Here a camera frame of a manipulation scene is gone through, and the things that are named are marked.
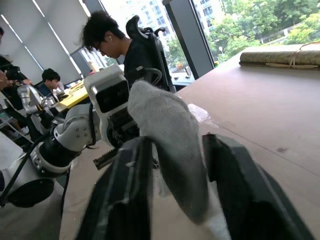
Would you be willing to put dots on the dark window pillar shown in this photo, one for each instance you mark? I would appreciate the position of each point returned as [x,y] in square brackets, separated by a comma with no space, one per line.
[190,37]

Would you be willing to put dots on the person in dark clothes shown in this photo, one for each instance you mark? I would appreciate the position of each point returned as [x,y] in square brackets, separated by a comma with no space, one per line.
[12,82]

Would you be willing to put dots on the yellow table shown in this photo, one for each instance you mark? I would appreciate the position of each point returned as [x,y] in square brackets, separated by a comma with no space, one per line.
[75,96]

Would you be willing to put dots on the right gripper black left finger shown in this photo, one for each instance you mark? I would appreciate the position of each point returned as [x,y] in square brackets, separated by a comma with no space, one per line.
[120,200]

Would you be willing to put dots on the clear plastic wrap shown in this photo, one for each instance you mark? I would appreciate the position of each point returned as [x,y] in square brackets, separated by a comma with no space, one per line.
[198,112]

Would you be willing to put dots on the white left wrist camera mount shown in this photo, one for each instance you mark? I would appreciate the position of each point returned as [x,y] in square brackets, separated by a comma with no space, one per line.
[107,85]

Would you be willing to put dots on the grey white sock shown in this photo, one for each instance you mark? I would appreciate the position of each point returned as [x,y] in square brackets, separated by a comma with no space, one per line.
[170,130]

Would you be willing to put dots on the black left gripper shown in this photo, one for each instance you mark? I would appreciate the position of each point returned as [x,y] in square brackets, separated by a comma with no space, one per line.
[122,127]

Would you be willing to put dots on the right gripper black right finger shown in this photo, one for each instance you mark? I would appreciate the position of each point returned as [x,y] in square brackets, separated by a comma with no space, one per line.
[250,195]

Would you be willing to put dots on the seated person in dark shirt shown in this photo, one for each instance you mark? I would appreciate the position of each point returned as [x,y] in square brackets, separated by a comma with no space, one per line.
[50,82]

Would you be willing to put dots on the black office chair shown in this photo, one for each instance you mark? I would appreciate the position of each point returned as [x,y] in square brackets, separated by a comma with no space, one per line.
[155,50]

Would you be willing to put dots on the person in black shirt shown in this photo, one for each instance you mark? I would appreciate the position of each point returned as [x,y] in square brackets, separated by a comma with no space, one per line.
[135,57]

